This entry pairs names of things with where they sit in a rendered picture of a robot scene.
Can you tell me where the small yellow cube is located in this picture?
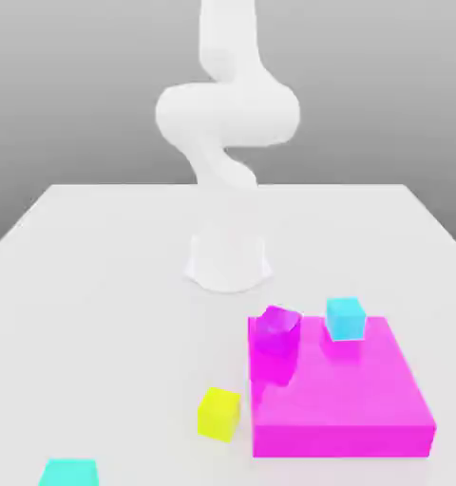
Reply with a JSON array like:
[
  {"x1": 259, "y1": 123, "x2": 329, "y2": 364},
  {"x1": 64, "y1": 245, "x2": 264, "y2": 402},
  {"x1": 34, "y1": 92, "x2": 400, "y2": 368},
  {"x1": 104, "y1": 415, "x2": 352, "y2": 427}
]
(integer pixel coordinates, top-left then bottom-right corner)
[{"x1": 197, "y1": 386, "x2": 242, "y2": 444}]

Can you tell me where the small purple cube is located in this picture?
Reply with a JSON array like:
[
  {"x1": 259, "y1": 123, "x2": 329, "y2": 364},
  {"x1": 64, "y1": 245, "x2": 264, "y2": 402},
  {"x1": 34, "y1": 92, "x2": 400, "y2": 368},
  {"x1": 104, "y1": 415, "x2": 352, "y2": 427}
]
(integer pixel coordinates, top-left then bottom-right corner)
[{"x1": 255, "y1": 304, "x2": 303, "y2": 358}]

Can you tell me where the small turquoise cube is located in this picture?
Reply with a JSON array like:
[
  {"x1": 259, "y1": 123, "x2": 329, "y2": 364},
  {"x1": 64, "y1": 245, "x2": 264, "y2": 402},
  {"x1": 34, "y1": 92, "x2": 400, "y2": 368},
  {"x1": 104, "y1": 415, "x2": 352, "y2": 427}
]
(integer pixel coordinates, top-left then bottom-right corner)
[{"x1": 38, "y1": 458, "x2": 100, "y2": 486}]

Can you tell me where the small cyan cube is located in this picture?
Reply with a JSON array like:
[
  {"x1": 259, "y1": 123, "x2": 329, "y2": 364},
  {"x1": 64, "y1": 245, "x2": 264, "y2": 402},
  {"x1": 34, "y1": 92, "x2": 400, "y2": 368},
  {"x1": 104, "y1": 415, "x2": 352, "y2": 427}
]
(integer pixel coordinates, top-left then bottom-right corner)
[{"x1": 325, "y1": 296, "x2": 367, "y2": 342}]

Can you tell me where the large magenta box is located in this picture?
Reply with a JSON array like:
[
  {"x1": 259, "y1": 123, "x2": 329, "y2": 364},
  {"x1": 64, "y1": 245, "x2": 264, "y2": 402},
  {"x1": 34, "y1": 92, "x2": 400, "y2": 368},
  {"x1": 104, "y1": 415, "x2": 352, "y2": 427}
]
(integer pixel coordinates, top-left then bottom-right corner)
[{"x1": 247, "y1": 315, "x2": 438, "y2": 459}]

